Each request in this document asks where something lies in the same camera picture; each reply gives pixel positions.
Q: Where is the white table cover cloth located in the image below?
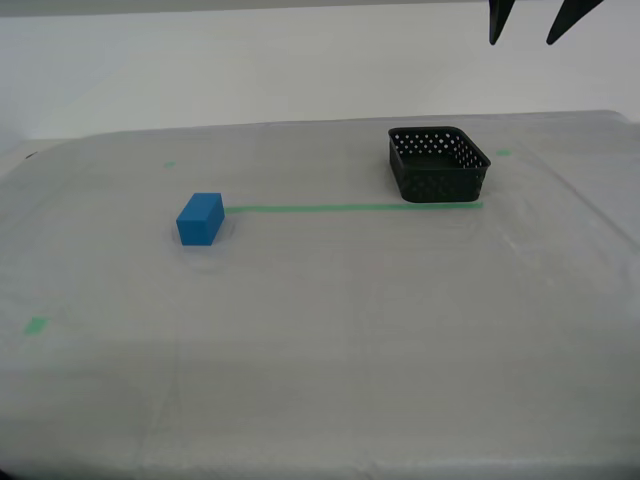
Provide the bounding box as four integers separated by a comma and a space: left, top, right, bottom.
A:
0, 109, 640, 480

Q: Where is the long green tape strip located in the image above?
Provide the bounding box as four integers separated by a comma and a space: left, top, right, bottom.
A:
223, 201, 484, 214

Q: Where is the black perforated plastic basket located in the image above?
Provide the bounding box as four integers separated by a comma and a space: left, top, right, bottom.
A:
387, 125, 492, 205

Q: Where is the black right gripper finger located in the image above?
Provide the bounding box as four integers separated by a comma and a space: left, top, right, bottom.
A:
488, 0, 517, 46
545, 0, 605, 46

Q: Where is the blue rectangular block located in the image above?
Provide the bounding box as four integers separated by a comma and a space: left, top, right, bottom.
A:
175, 192, 225, 247

